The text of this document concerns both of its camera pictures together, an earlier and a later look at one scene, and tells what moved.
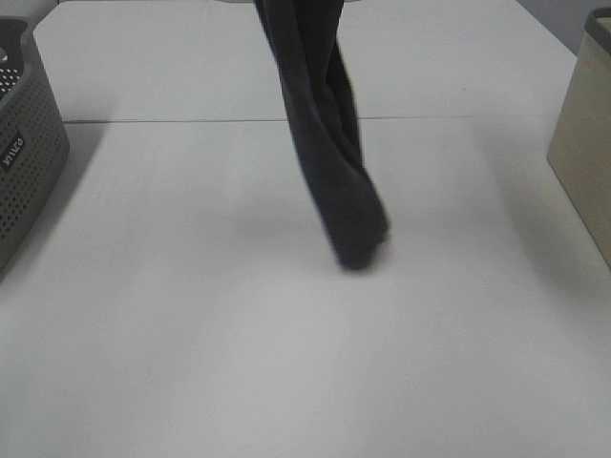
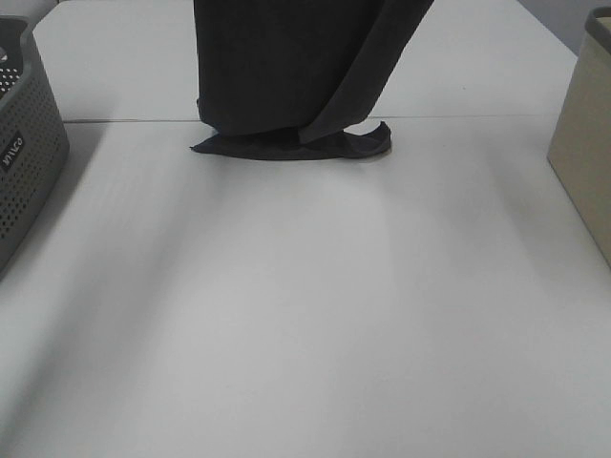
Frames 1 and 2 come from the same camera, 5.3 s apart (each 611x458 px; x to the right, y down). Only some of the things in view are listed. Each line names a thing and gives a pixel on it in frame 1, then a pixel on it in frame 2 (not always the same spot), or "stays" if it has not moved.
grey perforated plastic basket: x=33 y=140 stays
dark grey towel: x=305 y=38 to x=285 y=79
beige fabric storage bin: x=579 y=149 stays
